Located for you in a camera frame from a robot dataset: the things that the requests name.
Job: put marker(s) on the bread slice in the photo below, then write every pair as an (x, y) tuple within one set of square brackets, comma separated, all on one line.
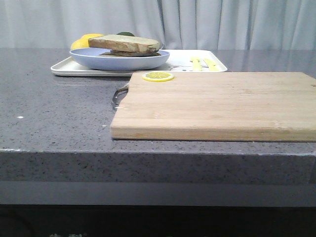
[(113, 53), (125, 43)]

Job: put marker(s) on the blue plate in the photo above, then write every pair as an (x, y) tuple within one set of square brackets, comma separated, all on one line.
[(92, 57)]

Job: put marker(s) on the white bear tray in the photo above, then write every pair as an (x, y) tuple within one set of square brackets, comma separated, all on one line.
[(179, 60)]

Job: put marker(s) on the lemon slice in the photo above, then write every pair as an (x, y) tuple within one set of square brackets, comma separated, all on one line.
[(158, 76)]

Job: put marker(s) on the yellow plastic fork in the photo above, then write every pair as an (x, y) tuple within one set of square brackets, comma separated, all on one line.
[(196, 66)]

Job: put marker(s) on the green lime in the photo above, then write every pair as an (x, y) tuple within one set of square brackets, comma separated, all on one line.
[(126, 34)]

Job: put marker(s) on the wooden cutting board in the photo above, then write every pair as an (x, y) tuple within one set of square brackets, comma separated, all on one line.
[(231, 106)]

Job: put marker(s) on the front yellow lemon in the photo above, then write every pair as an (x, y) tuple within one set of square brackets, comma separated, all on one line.
[(80, 43)]

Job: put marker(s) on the yellow lemon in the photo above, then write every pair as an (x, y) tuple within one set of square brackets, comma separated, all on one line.
[(89, 36), (80, 43)]

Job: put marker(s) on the rear yellow lemon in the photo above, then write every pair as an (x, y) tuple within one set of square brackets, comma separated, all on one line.
[(89, 36)]

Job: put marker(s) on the grey curtain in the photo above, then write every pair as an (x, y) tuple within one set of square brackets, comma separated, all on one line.
[(177, 24)]

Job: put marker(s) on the metal board handle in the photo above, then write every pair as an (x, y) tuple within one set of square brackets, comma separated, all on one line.
[(117, 96)]

